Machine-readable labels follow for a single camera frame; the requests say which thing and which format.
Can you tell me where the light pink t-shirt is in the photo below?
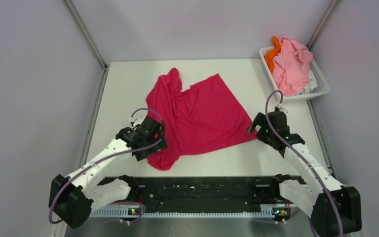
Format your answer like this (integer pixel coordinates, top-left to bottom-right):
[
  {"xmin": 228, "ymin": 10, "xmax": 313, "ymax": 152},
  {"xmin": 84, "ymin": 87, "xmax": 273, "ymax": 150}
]
[{"xmin": 272, "ymin": 38, "xmax": 313, "ymax": 96}]

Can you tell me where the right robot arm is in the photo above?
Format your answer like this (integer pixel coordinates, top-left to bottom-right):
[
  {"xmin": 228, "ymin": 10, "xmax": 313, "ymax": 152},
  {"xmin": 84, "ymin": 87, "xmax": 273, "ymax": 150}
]
[{"xmin": 247, "ymin": 109, "xmax": 362, "ymax": 237}]

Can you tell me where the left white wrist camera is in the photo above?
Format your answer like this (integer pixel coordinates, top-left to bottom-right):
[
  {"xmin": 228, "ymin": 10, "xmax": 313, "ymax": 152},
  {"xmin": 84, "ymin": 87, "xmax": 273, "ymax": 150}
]
[{"xmin": 129, "ymin": 116, "xmax": 146, "ymax": 127}]

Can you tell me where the orange t-shirt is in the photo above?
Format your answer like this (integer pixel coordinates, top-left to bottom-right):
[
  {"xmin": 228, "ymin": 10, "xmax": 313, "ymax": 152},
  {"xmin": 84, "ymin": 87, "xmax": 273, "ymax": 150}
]
[{"xmin": 264, "ymin": 36, "xmax": 281, "ymax": 74}]

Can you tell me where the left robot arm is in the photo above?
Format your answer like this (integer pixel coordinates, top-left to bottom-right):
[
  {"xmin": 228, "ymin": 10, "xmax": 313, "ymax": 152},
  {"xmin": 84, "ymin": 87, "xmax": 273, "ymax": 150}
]
[{"xmin": 49, "ymin": 116, "xmax": 168, "ymax": 229}]

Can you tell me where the grey slotted cable duct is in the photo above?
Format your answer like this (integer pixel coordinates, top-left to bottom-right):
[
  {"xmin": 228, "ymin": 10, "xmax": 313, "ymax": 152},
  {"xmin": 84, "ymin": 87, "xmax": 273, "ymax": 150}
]
[{"xmin": 90, "ymin": 204, "xmax": 285, "ymax": 219}]

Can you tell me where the white plastic basket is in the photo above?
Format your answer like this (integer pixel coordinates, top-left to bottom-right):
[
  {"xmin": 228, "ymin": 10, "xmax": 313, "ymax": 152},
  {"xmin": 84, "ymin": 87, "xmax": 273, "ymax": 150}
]
[{"xmin": 259, "ymin": 46, "xmax": 331, "ymax": 102}]

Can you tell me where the magenta t-shirt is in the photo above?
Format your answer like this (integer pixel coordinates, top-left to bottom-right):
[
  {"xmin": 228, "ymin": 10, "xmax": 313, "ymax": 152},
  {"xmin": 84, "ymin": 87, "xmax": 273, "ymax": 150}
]
[{"xmin": 146, "ymin": 68, "xmax": 256, "ymax": 170}]

